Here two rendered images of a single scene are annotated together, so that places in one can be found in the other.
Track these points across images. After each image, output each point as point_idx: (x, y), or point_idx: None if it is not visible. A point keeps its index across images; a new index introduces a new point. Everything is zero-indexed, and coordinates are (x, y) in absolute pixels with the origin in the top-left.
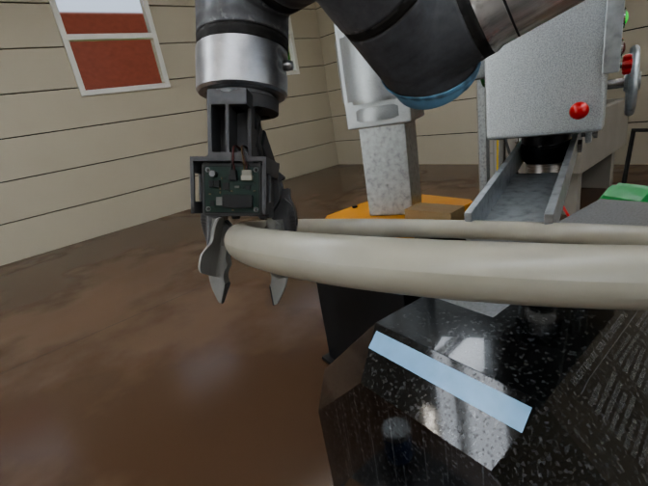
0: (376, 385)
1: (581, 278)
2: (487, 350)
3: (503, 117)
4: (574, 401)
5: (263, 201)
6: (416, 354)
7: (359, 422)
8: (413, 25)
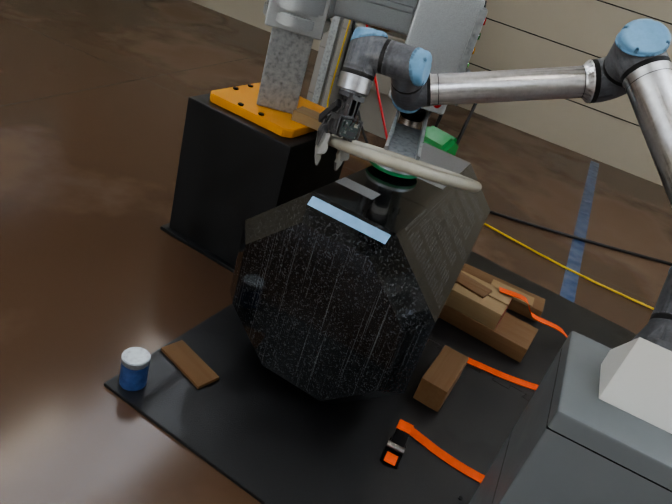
0: (312, 224)
1: (442, 178)
2: (372, 213)
3: None
4: (404, 236)
5: (358, 136)
6: (337, 210)
7: (287, 247)
8: (414, 95)
